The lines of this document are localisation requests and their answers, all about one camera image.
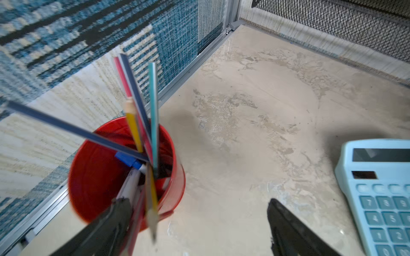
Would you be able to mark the teal pencil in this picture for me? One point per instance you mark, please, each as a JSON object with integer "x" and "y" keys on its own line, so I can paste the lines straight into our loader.
{"x": 153, "y": 94}

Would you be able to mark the yellow pencil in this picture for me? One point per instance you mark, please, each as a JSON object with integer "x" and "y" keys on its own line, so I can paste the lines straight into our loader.
{"x": 152, "y": 216}

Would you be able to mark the pink pencil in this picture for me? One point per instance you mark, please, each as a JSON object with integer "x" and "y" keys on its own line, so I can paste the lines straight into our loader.
{"x": 142, "y": 133}

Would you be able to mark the light blue calculator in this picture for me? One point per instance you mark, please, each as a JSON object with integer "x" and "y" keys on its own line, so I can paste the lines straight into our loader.
{"x": 374, "y": 176}

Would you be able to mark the dark blue pencil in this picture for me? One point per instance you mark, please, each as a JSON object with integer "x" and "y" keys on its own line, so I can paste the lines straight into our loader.
{"x": 57, "y": 123}

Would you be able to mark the red pen cup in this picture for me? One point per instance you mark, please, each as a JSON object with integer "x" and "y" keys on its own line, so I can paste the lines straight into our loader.
{"x": 96, "y": 177}

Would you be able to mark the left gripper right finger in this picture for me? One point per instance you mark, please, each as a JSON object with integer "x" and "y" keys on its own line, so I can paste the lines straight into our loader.
{"x": 291, "y": 237}

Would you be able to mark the navy pencil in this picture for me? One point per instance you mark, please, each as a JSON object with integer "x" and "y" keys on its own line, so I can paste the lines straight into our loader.
{"x": 136, "y": 94}

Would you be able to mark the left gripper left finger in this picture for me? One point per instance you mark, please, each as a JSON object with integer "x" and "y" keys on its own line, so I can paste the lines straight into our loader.
{"x": 102, "y": 237}

